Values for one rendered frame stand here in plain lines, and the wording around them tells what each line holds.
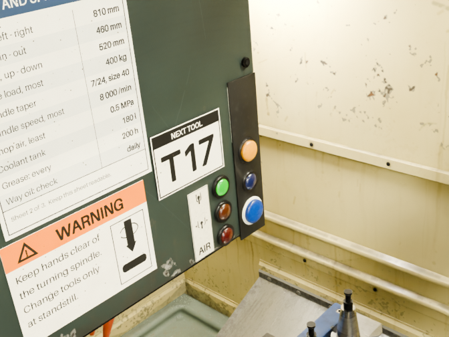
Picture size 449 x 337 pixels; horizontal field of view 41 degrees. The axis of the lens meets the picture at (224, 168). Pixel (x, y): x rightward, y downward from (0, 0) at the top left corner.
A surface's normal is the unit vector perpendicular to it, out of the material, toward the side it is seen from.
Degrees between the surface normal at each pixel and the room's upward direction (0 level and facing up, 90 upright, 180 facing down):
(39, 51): 90
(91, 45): 90
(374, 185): 90
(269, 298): 24
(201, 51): 90
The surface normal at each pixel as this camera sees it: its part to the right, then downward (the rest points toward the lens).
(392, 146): -0.69, 0.36
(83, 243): 0.72, 0.24
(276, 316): -0.36, -0.67
